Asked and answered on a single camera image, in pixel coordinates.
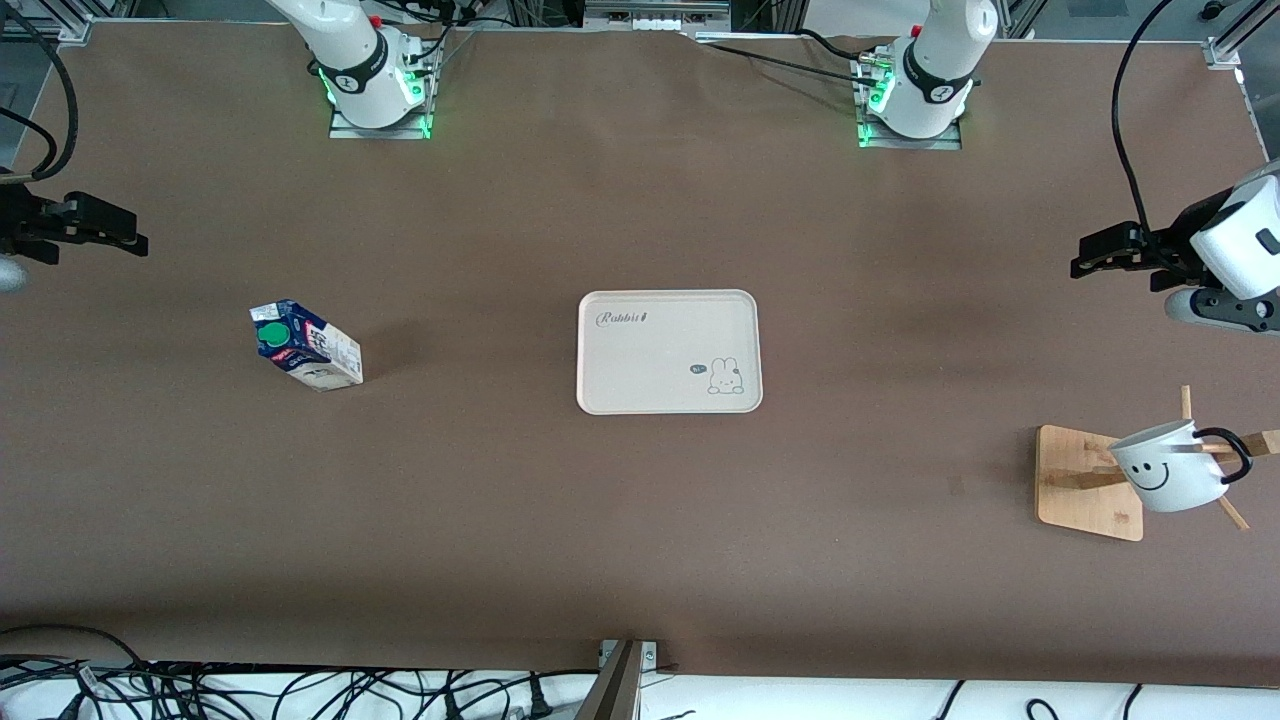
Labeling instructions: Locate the white smiley mug black handle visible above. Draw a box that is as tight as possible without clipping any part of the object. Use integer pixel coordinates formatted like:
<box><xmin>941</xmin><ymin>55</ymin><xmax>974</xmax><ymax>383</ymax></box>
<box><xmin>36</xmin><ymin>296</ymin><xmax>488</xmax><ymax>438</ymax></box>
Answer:
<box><xmin>1107</xmin><ymin>419</ymin><xmax>1255</xmax><ymax>515</ymax></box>

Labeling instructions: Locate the blue white milk carton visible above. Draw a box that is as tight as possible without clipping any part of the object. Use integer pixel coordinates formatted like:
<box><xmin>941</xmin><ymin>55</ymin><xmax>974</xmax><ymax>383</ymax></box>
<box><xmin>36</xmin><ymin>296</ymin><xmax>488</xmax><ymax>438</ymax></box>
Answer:
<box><xmin>249</xmin><ymin>299</ymin><xmax>365</xmax><ymax>393</ymax></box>

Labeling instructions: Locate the beige rabbit print tray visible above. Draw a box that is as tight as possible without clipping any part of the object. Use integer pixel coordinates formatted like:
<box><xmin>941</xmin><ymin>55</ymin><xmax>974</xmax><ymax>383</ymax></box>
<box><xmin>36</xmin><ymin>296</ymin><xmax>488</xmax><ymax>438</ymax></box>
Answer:
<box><xmin>576</xmin><ymin>289</ymin><xmax>765</xmax><ymax>416</ymax></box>

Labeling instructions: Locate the wooden mug tree stand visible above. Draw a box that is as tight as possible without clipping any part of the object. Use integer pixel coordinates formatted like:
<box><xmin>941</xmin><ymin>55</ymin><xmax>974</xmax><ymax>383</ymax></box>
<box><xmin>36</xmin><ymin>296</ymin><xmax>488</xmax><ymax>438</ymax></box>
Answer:
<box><xmin>1034</xmin><ymin>385</ymin><xmax>1280</xmax><ymax>543</ymax></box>

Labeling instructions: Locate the brown table cover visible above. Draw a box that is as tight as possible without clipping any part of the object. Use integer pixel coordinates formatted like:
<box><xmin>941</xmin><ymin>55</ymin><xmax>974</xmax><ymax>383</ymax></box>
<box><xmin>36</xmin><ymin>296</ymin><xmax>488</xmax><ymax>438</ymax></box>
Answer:
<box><xmin>0</xmin><ymin>20</ymin><xmax>1280</xmax><ymax>691</ymax></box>

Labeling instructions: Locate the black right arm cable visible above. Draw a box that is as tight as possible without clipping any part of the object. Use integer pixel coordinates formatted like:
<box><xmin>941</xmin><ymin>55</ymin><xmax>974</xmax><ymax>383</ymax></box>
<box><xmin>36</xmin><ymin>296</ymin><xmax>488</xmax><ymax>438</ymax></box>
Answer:
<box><xmin>0</xmin><ymin>0</ymin><xmax>80</xmax><ymax>185</ymax></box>

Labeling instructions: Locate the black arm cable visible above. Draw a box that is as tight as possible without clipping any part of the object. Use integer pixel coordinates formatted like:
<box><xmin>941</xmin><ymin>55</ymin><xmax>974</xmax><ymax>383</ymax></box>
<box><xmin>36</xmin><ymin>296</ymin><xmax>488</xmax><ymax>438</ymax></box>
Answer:
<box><xmin>1111</xmin><ymin>0</ymin><xmax>1179</xmax><ymax>246</ymax></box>
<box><xmin>0</xmin><ymin>0</ymin><xmax>80</xmax><ymax>185</ymax></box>

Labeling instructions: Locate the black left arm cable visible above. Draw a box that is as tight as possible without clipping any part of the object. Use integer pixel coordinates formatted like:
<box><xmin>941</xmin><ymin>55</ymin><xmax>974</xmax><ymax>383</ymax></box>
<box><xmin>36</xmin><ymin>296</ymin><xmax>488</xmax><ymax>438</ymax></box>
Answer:
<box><xmin>1111</xmin><ymin>0</ymin><xmax>1179</xmax><ymax>246</ymax></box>

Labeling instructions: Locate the aluminium corner frame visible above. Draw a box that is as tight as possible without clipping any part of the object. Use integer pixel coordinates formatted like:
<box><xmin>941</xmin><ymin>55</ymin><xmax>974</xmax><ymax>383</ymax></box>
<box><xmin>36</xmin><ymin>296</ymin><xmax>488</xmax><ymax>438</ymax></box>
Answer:
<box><xmin>0</xmin><ymin>0</ymin><xmax>96</xmax><ymax>44</ymax></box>

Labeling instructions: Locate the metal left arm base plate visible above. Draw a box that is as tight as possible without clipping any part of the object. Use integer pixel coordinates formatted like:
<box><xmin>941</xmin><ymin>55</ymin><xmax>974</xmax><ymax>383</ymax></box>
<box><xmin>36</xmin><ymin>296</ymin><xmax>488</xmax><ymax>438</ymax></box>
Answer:
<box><xmin>857</xmin><ymin>115</ymin><xmax>964</xmax><ymax>152</ymax></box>

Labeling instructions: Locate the aluminium diagonal frame post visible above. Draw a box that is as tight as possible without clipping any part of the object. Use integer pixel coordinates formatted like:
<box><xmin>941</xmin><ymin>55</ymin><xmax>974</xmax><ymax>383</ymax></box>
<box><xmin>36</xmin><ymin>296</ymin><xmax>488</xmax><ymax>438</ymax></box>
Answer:
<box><xmin>1204</xmin><ymin>0</ymin><xmax>1280</xmax><ymax>71</ymax></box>

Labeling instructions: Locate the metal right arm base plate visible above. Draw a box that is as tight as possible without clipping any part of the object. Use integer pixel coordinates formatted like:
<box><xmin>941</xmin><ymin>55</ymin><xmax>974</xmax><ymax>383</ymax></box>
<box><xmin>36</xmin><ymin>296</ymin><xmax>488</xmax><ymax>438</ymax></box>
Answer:
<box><xmin>329</xmin><ymin>98</ymin><xmax>434</xmax><ymax>140</ymax></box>

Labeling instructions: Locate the short black table cable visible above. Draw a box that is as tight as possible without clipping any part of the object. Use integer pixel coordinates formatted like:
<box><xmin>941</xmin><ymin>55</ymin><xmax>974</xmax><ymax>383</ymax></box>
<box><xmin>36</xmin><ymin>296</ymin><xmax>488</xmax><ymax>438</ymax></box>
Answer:
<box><xmin>795</xmin><ymin>27</ymin><xmax>881</xmax><ymax>65</ymax></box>

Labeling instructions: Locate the long black table cable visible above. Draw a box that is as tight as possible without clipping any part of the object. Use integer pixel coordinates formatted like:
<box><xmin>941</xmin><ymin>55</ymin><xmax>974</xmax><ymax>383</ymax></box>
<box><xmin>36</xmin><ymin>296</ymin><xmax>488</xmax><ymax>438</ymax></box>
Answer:
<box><xmin>695</xmin><ymin>38</ymin><xmax>883</xmax><ymax>89</ymax></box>

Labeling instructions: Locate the black looped floor cable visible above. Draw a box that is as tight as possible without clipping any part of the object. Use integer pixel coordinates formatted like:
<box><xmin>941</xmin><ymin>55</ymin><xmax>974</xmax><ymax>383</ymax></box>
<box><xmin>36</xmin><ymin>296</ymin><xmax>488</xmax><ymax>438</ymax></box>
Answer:
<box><xmin>0</xmin><ymin>624</ymin><xmax>153</xmax><ymax>701</ymax></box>

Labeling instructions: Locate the grey metal equipment rail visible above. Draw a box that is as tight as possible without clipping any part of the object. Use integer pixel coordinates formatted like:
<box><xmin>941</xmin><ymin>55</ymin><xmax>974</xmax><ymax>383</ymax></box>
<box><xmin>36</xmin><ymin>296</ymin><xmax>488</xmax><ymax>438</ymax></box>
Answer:
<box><xmin>584</xmin><ymin>0</ymin><xmax>732</xmax><ymax>32</ymax></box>

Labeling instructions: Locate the aluminium profile post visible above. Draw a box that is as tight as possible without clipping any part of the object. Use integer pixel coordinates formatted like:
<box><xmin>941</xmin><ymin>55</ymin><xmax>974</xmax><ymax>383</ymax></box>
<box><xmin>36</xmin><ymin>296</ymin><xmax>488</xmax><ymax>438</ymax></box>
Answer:
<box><xmin>575</xmin><ymin>640</ymin><xmax>659</xmax><ymax>720</ymax></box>

